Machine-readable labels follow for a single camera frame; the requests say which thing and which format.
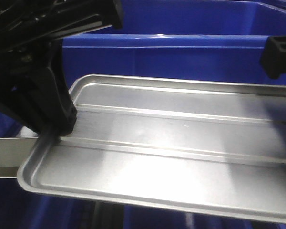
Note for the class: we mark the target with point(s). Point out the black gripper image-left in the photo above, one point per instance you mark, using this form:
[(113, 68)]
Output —
[(31, 29)]

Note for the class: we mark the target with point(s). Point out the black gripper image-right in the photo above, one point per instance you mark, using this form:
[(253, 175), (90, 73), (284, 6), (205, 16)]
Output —
[(273, 57)]

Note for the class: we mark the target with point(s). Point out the image-left gripper finger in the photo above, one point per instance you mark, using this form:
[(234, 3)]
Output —
[(16, 103), (51, 94)]

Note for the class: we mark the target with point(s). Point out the small silver ribbed tray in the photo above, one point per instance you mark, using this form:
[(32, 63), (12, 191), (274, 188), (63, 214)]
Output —
[(202, 147)]

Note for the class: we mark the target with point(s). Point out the blue box left shelf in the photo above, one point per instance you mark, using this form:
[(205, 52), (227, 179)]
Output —
[(8, 126)]

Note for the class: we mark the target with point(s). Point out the large blue target box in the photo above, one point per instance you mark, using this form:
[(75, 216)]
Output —
[(207, 40)]

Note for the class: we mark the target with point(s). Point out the blue box lower left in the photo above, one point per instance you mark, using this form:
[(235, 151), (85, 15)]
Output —
[(20, 209)]

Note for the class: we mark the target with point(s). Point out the blue box lower right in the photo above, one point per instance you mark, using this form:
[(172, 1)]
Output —
[(153, 218)]

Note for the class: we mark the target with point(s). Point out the front steel rack beam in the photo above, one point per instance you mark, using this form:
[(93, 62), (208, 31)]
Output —
[(14, 150)]

